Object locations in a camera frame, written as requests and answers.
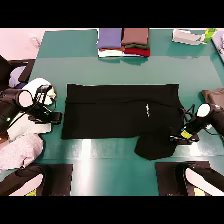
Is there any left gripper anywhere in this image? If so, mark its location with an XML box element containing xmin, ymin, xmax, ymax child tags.
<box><xmin>40</xmin><ymin>111</ymin><xmax>64</xmax><ymax>126</ymax></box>

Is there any black T-shirt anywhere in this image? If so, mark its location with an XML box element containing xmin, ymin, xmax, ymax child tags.
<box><xmin>61</xmin><ymin>83</ymin><xmax>186</xmax><ymax>161</ymax></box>

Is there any heap of clothes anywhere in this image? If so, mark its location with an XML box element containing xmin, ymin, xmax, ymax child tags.
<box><xmin>0</xmin><ymin>54</ymin><xmax>57</xmax><ymax>142</ymax></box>

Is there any pink garment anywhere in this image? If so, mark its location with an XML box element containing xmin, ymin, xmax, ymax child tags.
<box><xmin>0</xmin><ymin>133</ymin><xmax>45</xmax><ymax>171</ymax></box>

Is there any white garment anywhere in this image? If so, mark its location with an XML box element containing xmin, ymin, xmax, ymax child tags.
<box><xmin>97</xmin><ymin>48</ymin><xmax>126</xmax><ymax>59</ymax></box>

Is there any purple garment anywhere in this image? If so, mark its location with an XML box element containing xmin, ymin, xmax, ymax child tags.
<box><xmin>96</xmin><ymin>28</ymin><xmax>124</xmax><ymax>51</ymax></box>

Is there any red garment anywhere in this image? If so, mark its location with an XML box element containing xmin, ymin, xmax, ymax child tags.
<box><xmin>123</xmin><ymin>47</ymin><xmax>151</xmax><ymax>58</ymax></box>

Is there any dark green garment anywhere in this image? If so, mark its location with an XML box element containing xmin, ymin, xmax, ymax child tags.
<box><xmin>123</xmin><ymin>42</ymin><xmax>150</xmax><ymax>51</ymax></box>

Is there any brown garment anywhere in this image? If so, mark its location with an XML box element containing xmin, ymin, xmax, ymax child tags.
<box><xmin>121</xmin><ymin>28</ymin><xmax>150</xmax><ymax>46</ymax></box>

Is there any grey-brown garment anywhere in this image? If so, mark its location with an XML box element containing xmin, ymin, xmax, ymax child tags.
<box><xmin>201</xmin><ymin>87</ymin><xmax>224</xmax><ymax>110</ymax></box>

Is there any black cable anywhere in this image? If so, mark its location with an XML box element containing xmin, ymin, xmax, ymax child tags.
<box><xmin>181</xmin><ymin>103</ymin><xmax>198</xmax><ymax>123</ymax></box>

